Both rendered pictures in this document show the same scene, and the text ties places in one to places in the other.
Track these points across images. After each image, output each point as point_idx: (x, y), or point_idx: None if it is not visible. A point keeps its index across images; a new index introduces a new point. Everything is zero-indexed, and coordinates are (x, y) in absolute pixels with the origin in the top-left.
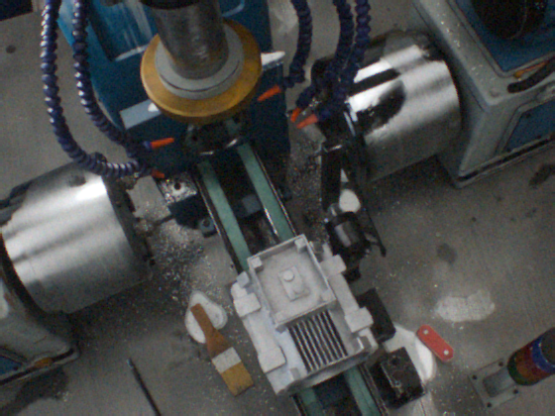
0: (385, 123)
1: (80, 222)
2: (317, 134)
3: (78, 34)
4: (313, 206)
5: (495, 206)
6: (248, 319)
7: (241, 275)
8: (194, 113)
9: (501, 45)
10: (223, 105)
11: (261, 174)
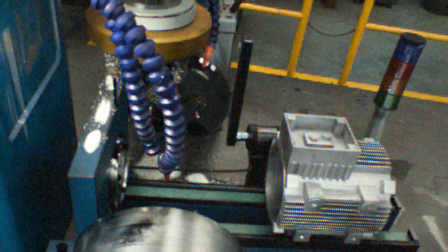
0: (215, 58)
1: (190, 248)
2: (130, 172)
3: None
4: None
5: (242, 121)
6: (325, 198)
7: (289, 179)
8: (203, 29)
9: (202, 1)
10: (208, 17)
11: (160, 189)
